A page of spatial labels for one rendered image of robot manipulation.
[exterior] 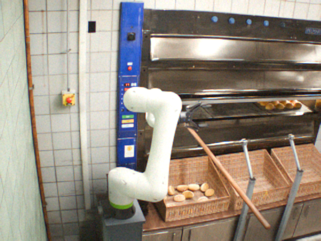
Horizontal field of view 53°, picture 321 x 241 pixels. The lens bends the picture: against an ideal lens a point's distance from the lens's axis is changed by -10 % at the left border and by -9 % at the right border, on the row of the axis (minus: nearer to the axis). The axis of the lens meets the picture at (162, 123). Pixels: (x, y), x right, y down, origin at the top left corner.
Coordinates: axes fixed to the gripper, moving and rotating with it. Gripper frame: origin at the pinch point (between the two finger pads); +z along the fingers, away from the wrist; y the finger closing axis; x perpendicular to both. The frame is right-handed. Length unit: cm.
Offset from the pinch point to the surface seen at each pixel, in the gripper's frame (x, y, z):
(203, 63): -55, -19, 18
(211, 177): -42, 80, 32
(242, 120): -55, 32, 61
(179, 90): -53, 2, -1
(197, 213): -7, 87, 6
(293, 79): -56, -6, 112
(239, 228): 5, 102, 43
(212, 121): -55, 31, 32
